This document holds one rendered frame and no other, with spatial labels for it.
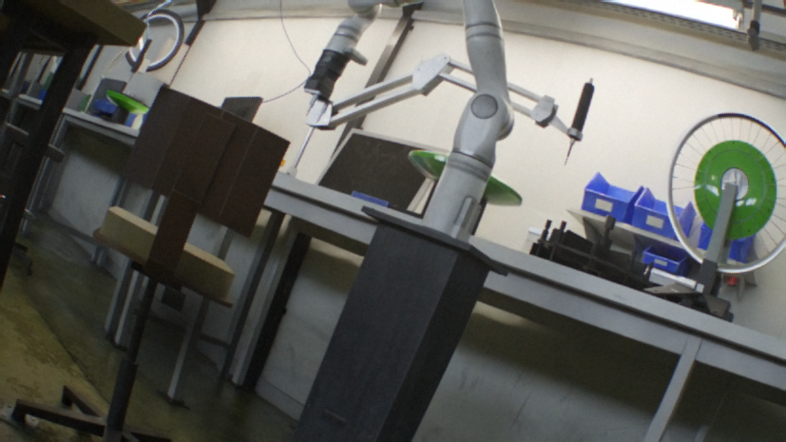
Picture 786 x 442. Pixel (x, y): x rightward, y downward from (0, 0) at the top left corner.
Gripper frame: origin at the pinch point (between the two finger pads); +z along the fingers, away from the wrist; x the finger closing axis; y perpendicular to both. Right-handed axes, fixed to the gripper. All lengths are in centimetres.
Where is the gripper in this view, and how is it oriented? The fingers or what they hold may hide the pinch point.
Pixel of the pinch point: (311, 119)
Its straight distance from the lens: 181.6
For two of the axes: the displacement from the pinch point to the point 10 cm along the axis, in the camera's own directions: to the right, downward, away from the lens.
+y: -8.3, -3.1, 4.6
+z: -3.9, 9.2, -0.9
